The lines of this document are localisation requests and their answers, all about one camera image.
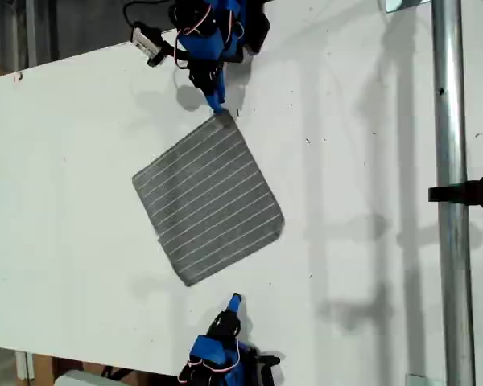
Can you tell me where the grey striped towel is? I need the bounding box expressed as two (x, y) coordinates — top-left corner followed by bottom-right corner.
(131, 109), (286, 288)

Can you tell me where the white plastic container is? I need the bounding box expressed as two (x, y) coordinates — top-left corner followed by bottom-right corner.
(54, 368), (118, 386)

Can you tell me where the brown cardboard box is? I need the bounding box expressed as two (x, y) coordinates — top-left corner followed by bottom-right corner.
(27, 352), (118, 386)

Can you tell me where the black camera cable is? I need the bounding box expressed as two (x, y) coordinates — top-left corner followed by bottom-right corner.
(122, 0), (178, 29)

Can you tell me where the steel post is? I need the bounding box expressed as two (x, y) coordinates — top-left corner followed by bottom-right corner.
(430, 0), (478, 386)

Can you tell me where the black post clamp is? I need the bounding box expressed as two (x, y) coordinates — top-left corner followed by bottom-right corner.
(427, 170), (483, 212)

